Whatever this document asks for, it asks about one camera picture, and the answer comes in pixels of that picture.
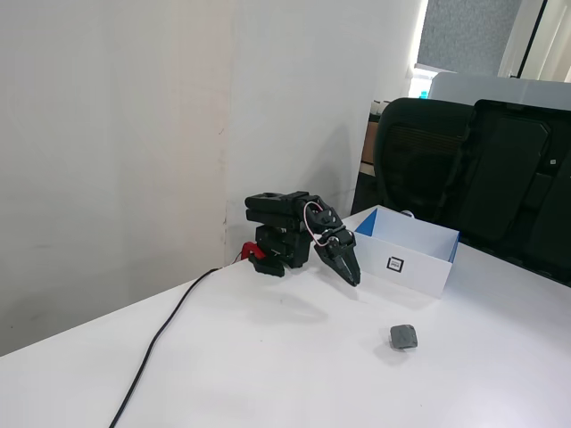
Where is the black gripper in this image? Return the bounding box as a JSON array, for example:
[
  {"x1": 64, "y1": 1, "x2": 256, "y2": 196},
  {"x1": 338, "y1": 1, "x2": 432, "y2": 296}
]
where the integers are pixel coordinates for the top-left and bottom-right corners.
[{"x1": 314, "y1": 226, "x2": 361, "y2": 287}]

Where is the gray block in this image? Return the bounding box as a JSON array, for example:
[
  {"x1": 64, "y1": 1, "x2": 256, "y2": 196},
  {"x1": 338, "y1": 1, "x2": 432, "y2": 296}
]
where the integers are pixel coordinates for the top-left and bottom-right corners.
[{"x1": 389, "y1": 324, "x2": 419, "y2": 351}]

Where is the blue and white cardboard box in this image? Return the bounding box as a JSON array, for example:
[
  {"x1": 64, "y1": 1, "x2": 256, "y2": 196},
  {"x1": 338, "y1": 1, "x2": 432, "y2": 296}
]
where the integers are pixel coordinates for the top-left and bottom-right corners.
[{"x1": 354, "y1": 205, "x2": 460, "y2": 299}]

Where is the red table clamp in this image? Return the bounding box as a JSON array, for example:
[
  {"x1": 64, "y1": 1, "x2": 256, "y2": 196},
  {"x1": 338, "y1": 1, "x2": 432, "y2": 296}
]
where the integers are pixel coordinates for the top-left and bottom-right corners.
[{"x1": 240, "y1": 241, "x2": 269, "y2": 262}]

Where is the black mesh office chair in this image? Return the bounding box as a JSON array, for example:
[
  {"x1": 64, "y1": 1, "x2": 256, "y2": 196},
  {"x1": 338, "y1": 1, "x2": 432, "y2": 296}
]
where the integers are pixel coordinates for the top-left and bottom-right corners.
[{"x1": 351, "y1": 96, "x2": 474, "y2": 233}]

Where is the gray window blind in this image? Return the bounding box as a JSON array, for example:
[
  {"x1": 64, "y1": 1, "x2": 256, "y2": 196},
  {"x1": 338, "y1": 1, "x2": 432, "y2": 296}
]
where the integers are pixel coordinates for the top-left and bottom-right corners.
[{"x1": 417, "y1": 0, "x2": 523, "y2": 77}]

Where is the white red servo wire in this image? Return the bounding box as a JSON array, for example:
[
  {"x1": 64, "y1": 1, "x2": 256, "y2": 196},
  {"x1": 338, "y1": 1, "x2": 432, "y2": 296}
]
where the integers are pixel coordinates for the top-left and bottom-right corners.
[{"x1": 302, "y1": 201, "x2": 334, "y2": 246}]

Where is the black power cable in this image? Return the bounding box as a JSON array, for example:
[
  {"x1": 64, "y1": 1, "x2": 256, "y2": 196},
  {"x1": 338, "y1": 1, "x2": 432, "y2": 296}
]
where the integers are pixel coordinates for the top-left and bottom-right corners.
[{"x1": 108, "y1": 266, "x2": 224, "y2": 428}]

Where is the black window frame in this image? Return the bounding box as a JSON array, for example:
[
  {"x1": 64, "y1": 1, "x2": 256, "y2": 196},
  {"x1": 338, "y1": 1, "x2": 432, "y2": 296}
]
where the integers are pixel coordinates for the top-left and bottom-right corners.
[{"x1": 517, "y1": 0, "x2": 550, "y2": 79}]

